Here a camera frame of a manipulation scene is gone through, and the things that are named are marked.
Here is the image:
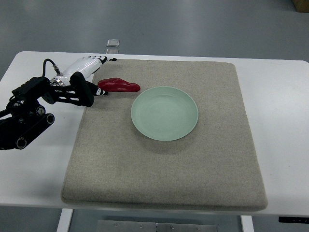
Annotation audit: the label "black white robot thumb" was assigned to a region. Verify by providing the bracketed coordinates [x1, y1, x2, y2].
[86, 81, 109, 96]

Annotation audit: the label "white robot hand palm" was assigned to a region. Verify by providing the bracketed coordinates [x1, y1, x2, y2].
[51, 58, 103, 87]

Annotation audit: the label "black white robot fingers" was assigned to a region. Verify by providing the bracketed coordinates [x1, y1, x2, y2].
[84, 56, 117, 64]

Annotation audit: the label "red pepper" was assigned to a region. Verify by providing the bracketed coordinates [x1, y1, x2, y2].
[98, 78, 140, 92]

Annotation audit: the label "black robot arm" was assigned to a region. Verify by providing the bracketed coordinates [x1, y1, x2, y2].
[0, 56, 117, 150]

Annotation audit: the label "light green plate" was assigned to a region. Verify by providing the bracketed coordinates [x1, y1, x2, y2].
[131, 86, 198, 141]

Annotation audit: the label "metal floor socket cover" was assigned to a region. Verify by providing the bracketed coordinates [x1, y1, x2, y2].
[107, 39, 120, 47]

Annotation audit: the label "white table leg left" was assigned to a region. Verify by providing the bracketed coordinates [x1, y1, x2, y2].
[56, 208, 73, 232]

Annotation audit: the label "white table leg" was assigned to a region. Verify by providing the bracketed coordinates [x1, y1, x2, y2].
[240, 215, 254, 232]
[56, 208, 73, 232]

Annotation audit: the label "beige felt mat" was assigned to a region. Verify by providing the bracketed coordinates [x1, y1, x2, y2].
[61, 59, 267, 211]

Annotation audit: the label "white table leg right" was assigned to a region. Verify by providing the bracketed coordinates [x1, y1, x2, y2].
[240, 215, 254, 232]

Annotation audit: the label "cardboard box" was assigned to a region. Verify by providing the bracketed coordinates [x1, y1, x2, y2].
[293, 0, 309, 13]

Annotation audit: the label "black table control panel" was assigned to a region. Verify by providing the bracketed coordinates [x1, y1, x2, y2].
[278, 217, 309, 224]

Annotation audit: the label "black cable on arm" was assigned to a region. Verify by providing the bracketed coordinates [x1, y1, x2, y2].
[42, 59, 64, 78]

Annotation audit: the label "metal table base plate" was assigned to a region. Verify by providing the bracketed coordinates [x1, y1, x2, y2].
[96, 220, 218, 232]

